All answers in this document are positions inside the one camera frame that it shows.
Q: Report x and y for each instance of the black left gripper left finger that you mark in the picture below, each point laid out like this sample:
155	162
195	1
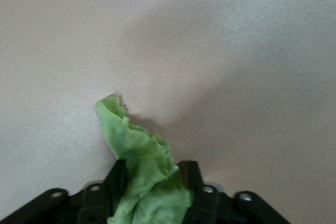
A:
110	197

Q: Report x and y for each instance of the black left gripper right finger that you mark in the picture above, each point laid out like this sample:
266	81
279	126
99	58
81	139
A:
207	205

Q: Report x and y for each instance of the green lettuce leaf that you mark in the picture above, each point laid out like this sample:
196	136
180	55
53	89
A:
141	161

